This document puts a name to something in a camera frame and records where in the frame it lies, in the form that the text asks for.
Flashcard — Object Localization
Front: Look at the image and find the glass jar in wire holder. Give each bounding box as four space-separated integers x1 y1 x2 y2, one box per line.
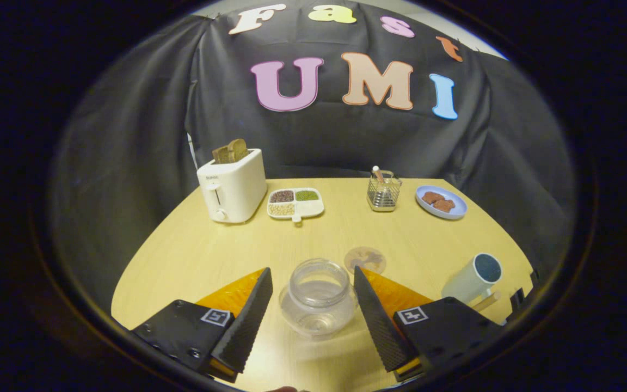
367 170 403 212

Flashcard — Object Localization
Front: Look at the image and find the black backdrop cloth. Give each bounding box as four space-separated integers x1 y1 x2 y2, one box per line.
50 0 576 319

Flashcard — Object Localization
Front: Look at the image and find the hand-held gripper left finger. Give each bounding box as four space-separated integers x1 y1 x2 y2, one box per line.
131 267 274 383

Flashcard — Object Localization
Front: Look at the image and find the light blue plate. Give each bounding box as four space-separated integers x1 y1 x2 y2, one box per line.
415 185 468 221

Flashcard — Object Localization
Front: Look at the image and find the white divided grain tray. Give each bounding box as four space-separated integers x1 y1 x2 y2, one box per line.
267 187 325 224

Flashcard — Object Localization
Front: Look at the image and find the round brown coaster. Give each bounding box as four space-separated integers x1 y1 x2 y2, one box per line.
344 246 387 275

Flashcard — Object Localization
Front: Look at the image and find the clear glass bottle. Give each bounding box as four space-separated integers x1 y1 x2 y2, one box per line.
279 258 359 339

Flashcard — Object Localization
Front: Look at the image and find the white cup with blue inside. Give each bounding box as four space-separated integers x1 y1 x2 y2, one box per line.
441 253 503 312

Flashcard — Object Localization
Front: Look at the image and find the wooden table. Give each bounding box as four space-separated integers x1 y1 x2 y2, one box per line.
111 178 535 392

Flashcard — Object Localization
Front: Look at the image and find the white toaster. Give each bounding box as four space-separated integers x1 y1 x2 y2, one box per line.
196 148 268 224

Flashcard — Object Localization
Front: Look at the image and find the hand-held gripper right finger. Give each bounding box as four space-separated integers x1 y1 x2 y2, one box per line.
353 266 505 383

